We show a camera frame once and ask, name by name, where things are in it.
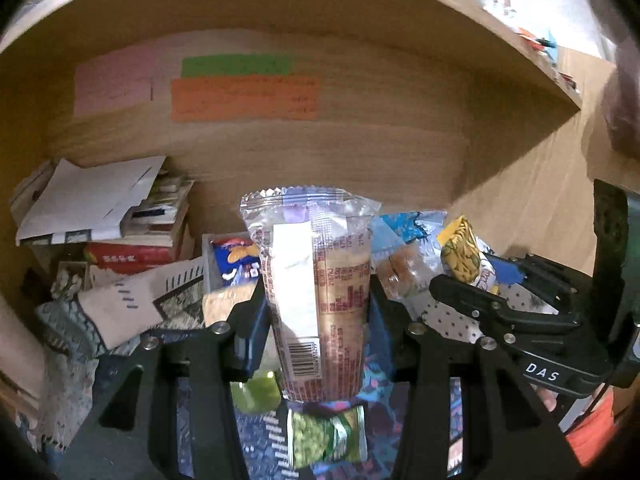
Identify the wooden desk hutch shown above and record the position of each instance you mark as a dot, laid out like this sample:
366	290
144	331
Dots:
350	160

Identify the orange sticky note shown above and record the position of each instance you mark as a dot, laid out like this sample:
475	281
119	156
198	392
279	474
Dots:
245	99

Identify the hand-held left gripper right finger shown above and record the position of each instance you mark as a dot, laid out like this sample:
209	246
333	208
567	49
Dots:
382	340

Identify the crumpled patterned cloth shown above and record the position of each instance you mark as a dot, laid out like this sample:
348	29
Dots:
70	280

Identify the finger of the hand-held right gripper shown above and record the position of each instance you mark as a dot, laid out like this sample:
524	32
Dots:
465	292
507	269

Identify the green pea snack packet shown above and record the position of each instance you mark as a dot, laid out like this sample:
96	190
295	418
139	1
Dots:
325	435

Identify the green sticky note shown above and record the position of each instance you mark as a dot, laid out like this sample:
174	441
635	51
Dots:
235	66

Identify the clear biscuit pack red print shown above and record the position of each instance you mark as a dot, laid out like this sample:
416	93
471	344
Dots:
320	285

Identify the yellow patterned snack packet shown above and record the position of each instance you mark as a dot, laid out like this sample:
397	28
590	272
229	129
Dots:
462	252

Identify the pink sticky note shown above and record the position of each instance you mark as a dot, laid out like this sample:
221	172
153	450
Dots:
115	82

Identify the stack of books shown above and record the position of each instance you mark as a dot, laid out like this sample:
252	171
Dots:
140	255

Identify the patterned table cloth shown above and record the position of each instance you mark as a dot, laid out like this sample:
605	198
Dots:
260	440

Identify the clear pack of brown pastries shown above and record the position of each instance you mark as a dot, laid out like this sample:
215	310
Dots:
400	272

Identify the blue potato chip bag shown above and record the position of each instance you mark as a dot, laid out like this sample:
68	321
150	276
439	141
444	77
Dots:
237	260

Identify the blue snack packet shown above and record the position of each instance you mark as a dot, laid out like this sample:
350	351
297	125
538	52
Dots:
385	235
425	225

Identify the light green packet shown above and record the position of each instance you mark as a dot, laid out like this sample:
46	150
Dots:
257	392

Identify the white loose papers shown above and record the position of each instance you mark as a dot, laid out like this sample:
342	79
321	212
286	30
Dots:
85	200

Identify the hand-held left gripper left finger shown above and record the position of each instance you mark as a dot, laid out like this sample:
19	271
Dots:
257	335

